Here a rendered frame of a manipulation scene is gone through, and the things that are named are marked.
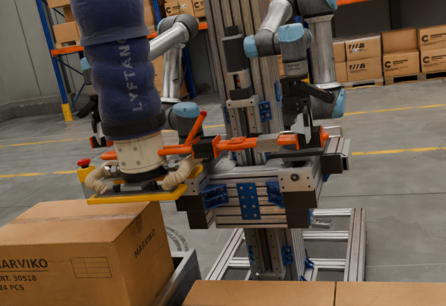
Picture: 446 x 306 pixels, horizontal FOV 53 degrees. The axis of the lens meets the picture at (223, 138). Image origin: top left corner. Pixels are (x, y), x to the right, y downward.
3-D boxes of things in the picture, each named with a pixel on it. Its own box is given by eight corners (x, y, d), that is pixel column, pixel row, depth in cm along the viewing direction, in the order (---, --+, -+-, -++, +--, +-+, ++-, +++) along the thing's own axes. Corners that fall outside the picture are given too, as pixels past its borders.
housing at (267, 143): (257, 153, 146) (255, 140, 145) (261, 147, 153) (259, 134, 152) (279, 151, 144) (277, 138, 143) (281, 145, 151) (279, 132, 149)
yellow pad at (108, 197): (87, 205, 156) (83, 192, 155) (101, 194, 165) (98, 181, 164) (177, 200, 146) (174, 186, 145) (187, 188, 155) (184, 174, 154)
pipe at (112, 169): (87, 193, 157) (83, 178, 156) (121, 168, 180) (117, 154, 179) (177, 187, 147) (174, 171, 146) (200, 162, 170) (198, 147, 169)
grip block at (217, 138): (192, 160, 152) (188, 143, 150) (201, 151, 161) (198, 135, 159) (216, 158, 149) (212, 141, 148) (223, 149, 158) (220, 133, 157)
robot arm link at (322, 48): (313, 117, 194) (298, -14, 183) (349, 114, 188) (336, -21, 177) (307, 123, 183) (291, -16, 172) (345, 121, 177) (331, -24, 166)
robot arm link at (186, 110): (189, 136, 200) (183, 107, 197) (170, 135, 210) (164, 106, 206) (208, 129, 208) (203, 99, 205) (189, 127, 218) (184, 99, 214)
